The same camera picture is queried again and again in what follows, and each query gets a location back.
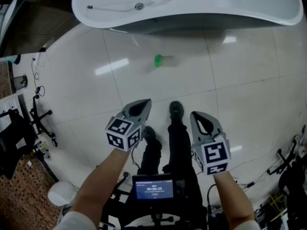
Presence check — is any person's left forearm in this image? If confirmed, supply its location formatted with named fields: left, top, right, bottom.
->
left=69, top=147, right=134, bottom=222

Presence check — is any black cable with adapter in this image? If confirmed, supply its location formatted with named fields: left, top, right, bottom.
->
left=31, top=56, right=46, bottom=98

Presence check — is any person's leg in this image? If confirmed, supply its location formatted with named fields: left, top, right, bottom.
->
left=165, top=118, right=207, bottom=201
left=138, top=138, right=163, bottom=176

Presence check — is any person's left leg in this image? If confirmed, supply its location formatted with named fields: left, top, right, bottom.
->
left=138, top=138, right=163, bottom=176

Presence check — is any person's white shirt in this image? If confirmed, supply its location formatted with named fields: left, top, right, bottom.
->
left=54, top=211, right=262, bottom=230

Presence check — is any person's right forearm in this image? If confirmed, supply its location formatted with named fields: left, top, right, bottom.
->
left=213, top=171, right=256, bottom=222

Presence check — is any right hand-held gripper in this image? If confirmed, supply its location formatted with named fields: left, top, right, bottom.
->
left=190, top=111, right=231, bottom=176

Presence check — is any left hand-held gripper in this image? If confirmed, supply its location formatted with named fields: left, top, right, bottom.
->
left=105, top=99, right=152, bottom=151

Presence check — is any green plastic bottle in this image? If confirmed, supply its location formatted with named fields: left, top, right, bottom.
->
left=154, top=54, right=164, bottom=69

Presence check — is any black chest monitor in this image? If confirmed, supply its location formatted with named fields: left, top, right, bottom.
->
left=131, top=173, right=175, bottom=200

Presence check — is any teal backpack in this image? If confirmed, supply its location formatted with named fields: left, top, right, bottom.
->
left=8, top=54, right=22, bottom=65

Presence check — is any white desk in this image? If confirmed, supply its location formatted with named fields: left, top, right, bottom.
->
left=0, top=93, right=24, bottom=129

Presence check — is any person's left black shoe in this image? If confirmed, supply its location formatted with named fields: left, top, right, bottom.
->
left=143, top=126, right=156, bottom=141

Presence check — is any person's black shoe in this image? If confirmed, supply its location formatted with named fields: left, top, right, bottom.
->
left=169, top=101, right=185, bottom=121
left=143, top=126, right=156, bottom=141

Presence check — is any black mesh wastebasket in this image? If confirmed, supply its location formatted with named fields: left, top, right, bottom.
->
left=13, top=75, right=28, bottom=92

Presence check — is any white plastic chair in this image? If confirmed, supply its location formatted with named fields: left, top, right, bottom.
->
left=47, top=181, right=78, bottom=207

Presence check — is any black office chair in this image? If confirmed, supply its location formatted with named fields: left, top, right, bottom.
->
left=0, top=96, right=58, bottom=179
left=267, top=138, right=307, bottom=225

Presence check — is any person's right leg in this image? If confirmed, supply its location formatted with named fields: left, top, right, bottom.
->
left=165, top=118, right=207, bottom=201

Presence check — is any dark green freestanding bathtub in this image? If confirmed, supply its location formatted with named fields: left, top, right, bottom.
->
left=71, top=0, right=304, bottom=35

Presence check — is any person's right black shoe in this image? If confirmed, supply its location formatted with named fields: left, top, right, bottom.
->
left=169, top=101, right=185, bottom=121

